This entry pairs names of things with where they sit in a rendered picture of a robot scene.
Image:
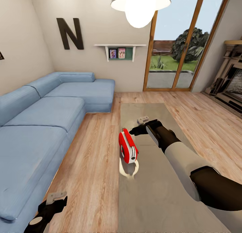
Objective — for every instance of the decorative sign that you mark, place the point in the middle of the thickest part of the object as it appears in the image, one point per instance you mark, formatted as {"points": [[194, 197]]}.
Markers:
{"points": [[63, 27]]}

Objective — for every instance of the radio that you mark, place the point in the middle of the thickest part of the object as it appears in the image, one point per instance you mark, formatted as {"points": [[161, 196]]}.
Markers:
{"points": [[128, 148]]}

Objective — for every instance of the door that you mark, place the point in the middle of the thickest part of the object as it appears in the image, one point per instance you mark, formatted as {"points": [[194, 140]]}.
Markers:
{"points": [[180, 36]]}

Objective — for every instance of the sofa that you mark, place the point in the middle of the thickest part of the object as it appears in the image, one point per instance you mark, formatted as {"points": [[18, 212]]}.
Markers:
{"points": [[38, 122]]}

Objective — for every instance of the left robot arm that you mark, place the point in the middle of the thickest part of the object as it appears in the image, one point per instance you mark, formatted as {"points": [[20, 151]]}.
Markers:
{"points": [[46, 210]]}

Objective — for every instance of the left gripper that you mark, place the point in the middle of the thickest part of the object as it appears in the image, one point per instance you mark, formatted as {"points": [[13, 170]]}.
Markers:
{"points": [[56, 207]]}

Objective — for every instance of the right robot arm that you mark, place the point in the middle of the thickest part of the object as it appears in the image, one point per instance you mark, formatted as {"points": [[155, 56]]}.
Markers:
{"points": [[202, 181]]}

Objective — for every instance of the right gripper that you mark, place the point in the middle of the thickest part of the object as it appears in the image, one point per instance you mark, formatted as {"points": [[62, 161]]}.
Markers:
{"points": [[137, 130]]}

